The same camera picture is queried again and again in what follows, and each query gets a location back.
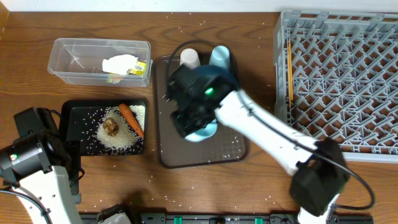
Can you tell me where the dark blue plate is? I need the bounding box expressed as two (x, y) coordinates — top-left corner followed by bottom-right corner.
(193, 65), (239, 90)

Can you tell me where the light blue bowl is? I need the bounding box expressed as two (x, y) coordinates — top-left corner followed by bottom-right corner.
(185, 119), (218, 142)

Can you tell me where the brown food scrap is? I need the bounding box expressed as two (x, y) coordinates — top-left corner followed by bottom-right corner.
(102, 117), (119, 137)

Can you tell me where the green yellow snack wrapper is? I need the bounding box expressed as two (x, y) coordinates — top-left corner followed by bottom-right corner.
(107, 60), (149, 84)

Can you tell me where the white rice pile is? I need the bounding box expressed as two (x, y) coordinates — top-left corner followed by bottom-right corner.
(80, 106), (144, 156)

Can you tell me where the orange carrot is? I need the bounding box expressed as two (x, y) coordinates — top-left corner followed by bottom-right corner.
(119, 103), (144, 138)

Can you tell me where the white tissue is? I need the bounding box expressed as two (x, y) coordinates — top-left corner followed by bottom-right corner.
(102, 54), (138, 75)

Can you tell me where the wooden chopstick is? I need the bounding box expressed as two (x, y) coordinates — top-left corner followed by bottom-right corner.
(288, 39), (294, 103)
(287, 39), (292, 108)

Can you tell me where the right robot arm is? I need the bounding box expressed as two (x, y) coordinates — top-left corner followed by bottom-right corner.
(167, 74), (349, 223)

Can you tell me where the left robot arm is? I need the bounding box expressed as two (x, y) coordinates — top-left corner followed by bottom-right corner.
(1, 133), (134, 224)

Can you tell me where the black waste tray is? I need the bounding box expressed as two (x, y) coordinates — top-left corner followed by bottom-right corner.
(60, 99), (146, 156)

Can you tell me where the grey dishwasher rack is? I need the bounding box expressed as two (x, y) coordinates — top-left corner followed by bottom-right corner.
(273, 10), (397, 164)

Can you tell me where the white plastic cup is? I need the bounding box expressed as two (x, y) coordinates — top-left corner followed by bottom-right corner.
(180, 49), (201, 69)

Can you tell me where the light blue plastic cup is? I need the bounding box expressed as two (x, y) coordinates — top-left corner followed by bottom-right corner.
(209, 45), (230, 70)

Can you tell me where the dark brown serving tray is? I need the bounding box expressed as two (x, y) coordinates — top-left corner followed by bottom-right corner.
(152, 55), (250, 169)

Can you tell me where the clear plastic bin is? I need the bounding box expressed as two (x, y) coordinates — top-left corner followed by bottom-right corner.
(47, 38), (152, 87)

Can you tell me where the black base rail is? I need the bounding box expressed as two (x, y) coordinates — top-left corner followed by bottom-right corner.
(79, 212), (374, 224)

